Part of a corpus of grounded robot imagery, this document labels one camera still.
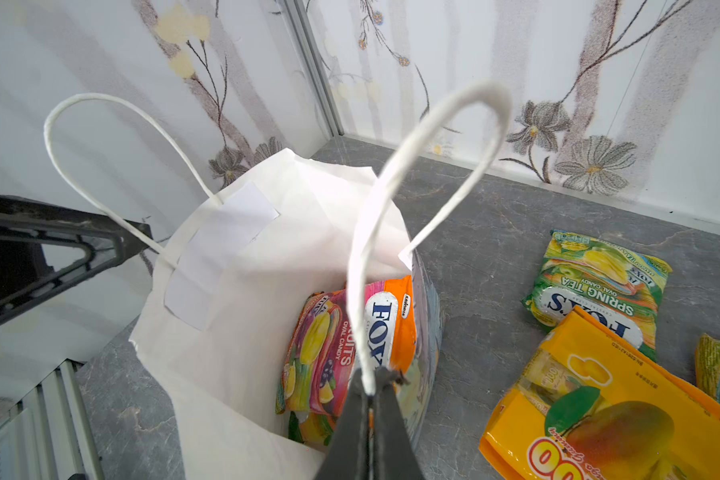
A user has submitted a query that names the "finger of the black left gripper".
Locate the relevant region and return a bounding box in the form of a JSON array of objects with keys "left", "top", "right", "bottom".
[{"left": 0, "top": 195, "right": 147, "bottom": 326}]

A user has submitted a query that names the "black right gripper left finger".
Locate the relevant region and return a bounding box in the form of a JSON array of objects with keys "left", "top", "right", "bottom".
[{"left": 315, "top": 372, "right": 371, "bottom": 480}]

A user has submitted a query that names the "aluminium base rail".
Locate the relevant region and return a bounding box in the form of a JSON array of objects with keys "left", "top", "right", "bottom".
[{"left": 0, "top": 360, "right": 104, "bottom": 479}]

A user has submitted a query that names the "floral paper gift bag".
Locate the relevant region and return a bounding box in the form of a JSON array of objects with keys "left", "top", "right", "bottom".
[{"left": 43, "top": 80, "right": 513, "bottom": 480}]

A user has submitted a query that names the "green Fox's spring tea bag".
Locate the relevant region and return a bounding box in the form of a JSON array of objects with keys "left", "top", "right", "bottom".
[{"left": 523, "top": 230, "right": 672, "bottom": 360}]

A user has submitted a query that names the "yellow mango snack bag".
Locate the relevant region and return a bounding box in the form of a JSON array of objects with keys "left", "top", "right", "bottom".
[{"left": 479, "top": 308, "right": 720, "bottom": 479}]

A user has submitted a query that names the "green Fox's candy bag front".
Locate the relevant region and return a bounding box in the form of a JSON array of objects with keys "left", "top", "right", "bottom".
[{"left": 287, "top": 412, "right": 337, "bottom": 450}]

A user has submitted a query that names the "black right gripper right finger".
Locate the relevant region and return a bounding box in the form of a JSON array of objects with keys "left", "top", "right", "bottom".
[{"left": 371, "top": 367, "right": 424, "bottom": 480}]

